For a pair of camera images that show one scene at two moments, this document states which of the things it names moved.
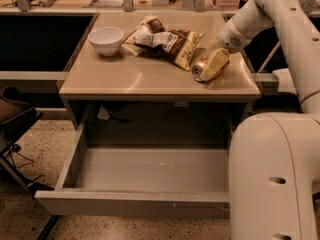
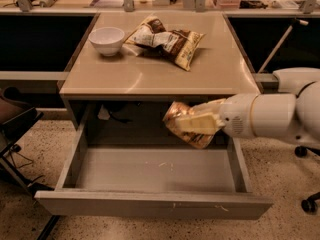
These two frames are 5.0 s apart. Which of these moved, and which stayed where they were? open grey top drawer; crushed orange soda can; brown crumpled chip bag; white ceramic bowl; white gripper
Moved: crushed orange soda can; white gripper
Stayed: brown crumpled chip bag; open grey top drawer; white ceramic bowl
